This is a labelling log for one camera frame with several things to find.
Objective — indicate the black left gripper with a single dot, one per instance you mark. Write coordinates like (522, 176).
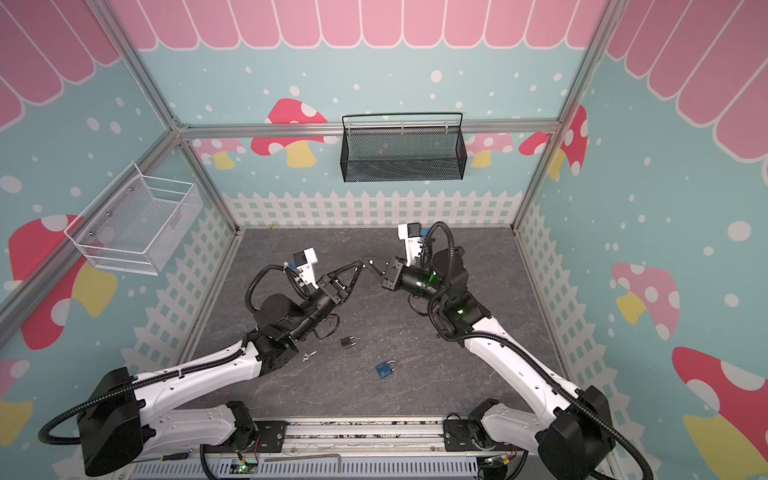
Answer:
(325, 283)

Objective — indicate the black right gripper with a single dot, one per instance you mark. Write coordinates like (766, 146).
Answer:
(392, 274)

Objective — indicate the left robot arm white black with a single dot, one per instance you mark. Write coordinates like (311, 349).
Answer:
(128, 415)

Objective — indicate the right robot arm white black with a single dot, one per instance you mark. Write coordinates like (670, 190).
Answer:
(572, 430)

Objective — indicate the blue padlock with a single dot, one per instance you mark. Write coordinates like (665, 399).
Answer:
(386, 369)

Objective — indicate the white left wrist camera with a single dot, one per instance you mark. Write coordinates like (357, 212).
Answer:
(302, 268)

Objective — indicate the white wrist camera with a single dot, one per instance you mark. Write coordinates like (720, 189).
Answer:
(302, 268)
(411, 235)

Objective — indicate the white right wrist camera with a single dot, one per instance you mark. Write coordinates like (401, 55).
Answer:
(411, 235)

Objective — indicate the black wire mesh basket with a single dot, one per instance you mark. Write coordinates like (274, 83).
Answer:
(403, 147)

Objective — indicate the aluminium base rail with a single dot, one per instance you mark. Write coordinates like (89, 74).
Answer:
(432, 447)

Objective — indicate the white wire mesh basket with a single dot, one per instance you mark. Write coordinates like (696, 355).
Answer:
(136, 224)

